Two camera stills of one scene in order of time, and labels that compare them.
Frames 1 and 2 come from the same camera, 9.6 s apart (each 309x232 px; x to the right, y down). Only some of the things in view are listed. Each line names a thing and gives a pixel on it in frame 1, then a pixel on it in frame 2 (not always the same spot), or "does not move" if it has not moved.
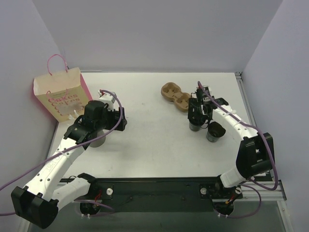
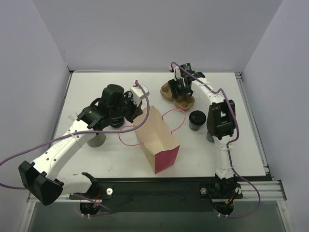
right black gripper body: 195,115 to 180,88
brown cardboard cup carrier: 172,92 does not move
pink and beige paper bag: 63,95 to 161,146
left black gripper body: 118,119 to 134,111
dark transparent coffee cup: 194,127 does not move
